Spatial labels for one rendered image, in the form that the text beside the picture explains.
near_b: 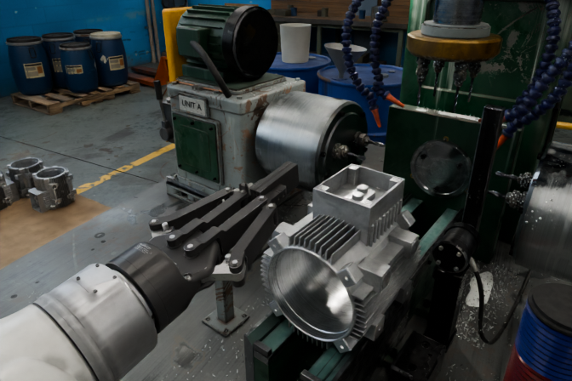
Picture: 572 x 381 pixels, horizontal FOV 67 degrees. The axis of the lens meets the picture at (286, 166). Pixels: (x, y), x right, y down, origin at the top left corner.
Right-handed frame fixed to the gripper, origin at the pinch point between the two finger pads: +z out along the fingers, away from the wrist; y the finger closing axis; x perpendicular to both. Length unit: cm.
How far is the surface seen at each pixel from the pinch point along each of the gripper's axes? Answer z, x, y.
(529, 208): 39.2, 20.0, -21.9
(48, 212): 41, 114, 217
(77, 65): 200, 104, 457
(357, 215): 13.6, 12.0, -3.2
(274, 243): 5.4, 15.6, 6.5
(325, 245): 6.7, 13.1, -1.9
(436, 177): 59, 32, 1
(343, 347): 3.5, 28.3, -6.4
